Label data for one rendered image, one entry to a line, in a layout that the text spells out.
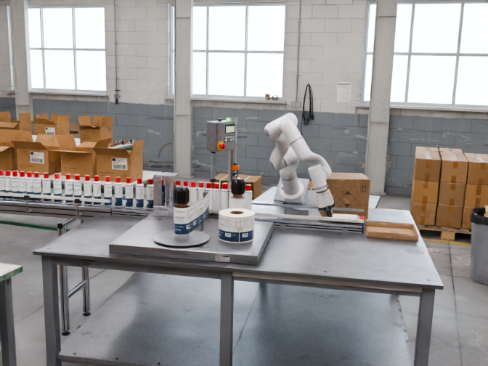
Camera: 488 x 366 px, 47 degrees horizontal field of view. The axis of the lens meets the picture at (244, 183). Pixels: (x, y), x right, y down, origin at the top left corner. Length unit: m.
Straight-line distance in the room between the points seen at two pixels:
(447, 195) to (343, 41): 3.27
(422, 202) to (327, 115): 2.82
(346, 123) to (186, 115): 2.67
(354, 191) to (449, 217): 3.00
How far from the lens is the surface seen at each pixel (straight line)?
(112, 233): 3.45
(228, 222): 3.05
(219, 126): 3.58
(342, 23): 8.86
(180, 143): 9.61
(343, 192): 3.76
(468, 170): 6.61
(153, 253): 3.01
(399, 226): 3.75
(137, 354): 3.36
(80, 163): 5.49
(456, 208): 6.64
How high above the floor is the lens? 1.80
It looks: 11 degrees down
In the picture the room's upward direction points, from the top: 1 degrees clockwise
